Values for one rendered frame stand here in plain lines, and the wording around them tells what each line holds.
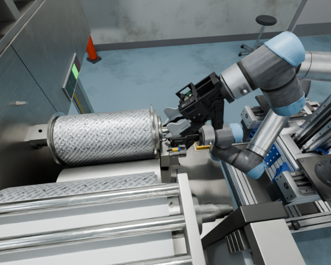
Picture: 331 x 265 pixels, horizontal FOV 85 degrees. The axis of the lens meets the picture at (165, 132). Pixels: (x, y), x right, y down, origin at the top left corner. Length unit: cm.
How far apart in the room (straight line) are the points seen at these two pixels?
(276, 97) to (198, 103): 18
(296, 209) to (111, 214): 163
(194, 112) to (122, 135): 19
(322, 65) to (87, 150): 64
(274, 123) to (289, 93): 31
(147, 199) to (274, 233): 14
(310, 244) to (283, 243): 177
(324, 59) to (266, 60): 24
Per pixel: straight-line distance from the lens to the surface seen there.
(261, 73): 43
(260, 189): 172
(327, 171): 115
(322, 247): 206
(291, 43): 44
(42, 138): 54
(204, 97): 44
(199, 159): 88
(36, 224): 26
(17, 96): 57
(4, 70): 57
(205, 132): 66
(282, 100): 50
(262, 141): 77
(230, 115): 239
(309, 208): 185
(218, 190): 83
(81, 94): 148
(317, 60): 63
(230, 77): 43
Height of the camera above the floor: 166
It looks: 53 degrees down
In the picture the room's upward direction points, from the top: straight up
